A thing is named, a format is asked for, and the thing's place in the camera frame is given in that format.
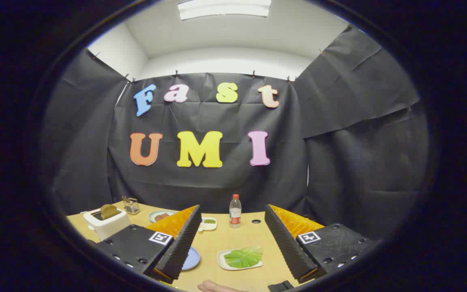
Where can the clear chopstick holder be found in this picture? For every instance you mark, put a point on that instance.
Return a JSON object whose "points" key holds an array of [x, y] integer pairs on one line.
{"points": [[132, 207]]}

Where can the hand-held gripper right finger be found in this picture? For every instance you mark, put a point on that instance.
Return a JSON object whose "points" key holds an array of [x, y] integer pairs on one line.
{"points": [[286, 247]]}

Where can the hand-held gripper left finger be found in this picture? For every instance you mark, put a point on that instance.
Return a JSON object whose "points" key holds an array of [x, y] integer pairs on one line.
{"points": [[185, 243]]}

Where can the pale green round plate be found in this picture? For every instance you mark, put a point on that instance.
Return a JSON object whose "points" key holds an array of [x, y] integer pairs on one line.
{"points": [[152, 217]]}

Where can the white divided tray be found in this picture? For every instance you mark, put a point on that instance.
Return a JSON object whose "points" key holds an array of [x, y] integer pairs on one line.
{"points": [[209, 226]]}

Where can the blue round plate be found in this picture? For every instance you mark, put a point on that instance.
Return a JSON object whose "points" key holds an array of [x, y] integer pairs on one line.
{"points": [[192, 259]]}

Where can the green lettuce leaf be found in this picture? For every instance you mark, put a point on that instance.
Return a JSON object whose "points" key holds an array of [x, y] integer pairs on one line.
{"points": [[243, 257]]}

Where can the white square plate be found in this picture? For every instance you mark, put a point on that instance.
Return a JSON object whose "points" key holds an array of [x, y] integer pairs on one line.
{"points": [[220, 255]]}

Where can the brown bread slice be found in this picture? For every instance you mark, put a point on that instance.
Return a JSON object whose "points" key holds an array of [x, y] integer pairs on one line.
{"points": [[108, 211]]}

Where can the white toaster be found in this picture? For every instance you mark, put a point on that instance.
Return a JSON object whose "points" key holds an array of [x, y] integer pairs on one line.
{"points": [[110, 229]]}

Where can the clear red-capped water bottle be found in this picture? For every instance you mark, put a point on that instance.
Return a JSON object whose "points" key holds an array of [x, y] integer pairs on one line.
{"points": [[235, 213]]}

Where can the brown wooden chopsticks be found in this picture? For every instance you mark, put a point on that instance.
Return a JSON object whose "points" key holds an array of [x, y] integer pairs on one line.
{"points": [[126, 199]]}

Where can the black backdrop cloth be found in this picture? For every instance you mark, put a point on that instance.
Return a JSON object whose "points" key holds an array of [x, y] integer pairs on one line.
{"points": [[217, 178]]}

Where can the white ceiling light panel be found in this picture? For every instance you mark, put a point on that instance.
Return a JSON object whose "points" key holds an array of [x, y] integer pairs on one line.
{"points": [[225, 9]]}

